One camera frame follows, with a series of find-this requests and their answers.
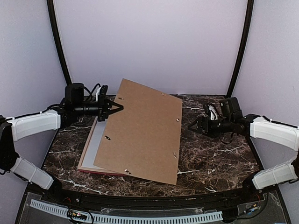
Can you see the canyon photo print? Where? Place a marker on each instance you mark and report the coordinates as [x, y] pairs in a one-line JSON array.
[[93, 149]]

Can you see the black front rail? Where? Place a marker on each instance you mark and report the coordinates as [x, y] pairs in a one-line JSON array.
[[119, 193]]

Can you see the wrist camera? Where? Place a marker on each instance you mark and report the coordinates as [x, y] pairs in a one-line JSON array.
[[211, 112], [99, 91]]

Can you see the pink wooden picture frame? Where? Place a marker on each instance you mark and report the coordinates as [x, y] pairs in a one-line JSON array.
[[86, 151]]

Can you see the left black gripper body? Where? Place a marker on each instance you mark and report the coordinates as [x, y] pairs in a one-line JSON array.
[[102, 112]]

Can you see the right black corner post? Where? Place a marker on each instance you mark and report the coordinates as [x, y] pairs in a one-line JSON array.
[[242, 47]]

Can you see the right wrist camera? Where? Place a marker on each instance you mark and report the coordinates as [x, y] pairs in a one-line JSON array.
[[211, 112]]

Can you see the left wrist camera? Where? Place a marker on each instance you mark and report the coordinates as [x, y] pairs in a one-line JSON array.
[[99, 91]]

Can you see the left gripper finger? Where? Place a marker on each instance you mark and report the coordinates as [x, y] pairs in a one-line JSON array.
[[113, 105], [113, 111]]

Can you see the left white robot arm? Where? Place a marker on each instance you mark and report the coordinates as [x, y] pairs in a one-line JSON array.
[[76, 103]]

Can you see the left black corner post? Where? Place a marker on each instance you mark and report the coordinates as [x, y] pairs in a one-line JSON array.
[[57, 41]]

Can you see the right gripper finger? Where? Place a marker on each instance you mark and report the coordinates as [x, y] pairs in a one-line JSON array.
[[195, 123], [195, 130]]

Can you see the brown backing board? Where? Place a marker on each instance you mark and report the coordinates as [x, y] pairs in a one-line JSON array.
[[142, 140]]

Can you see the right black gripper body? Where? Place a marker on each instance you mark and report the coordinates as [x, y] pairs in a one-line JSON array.
[[206, 120]]

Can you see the white slotted cable duct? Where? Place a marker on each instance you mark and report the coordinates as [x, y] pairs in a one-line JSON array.
[[97, 218]]

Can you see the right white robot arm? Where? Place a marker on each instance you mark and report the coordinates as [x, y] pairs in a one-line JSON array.
[[230, 119]]

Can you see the black corner post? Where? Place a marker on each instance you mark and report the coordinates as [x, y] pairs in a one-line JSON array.
[[242, 47], [57, 41]]

